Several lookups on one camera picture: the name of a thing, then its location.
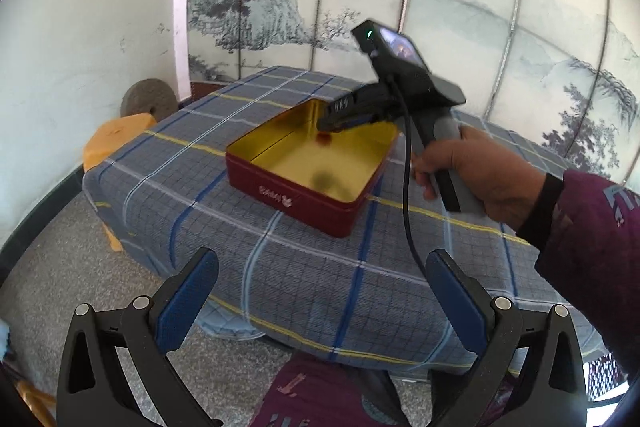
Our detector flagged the red tomato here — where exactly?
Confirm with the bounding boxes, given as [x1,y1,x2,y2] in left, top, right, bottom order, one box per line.
[316,132,332,144]

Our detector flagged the purple sleeve forearm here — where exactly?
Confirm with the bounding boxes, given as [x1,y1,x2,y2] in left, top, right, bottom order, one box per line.
[516,170,639,377]

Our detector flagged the person's right hand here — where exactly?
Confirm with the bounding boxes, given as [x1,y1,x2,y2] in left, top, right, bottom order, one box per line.
[411,126,546,230]

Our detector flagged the red gold tin box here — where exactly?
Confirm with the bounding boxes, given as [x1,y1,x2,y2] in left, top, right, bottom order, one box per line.
[226,98,398,239]

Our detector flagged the blue plaid tablecloth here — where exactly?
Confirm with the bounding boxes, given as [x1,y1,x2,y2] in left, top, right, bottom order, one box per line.
[84,66,560,379]

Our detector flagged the painted folding screen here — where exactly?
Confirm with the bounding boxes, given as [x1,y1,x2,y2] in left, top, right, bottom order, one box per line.
[186,0,639,188]

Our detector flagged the round grey millstone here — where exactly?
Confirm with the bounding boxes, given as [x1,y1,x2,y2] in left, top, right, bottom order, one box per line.
[120,78,179,121]

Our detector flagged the orange plastic stool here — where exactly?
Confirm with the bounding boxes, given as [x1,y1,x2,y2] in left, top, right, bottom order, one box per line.
[81,114,158,253]

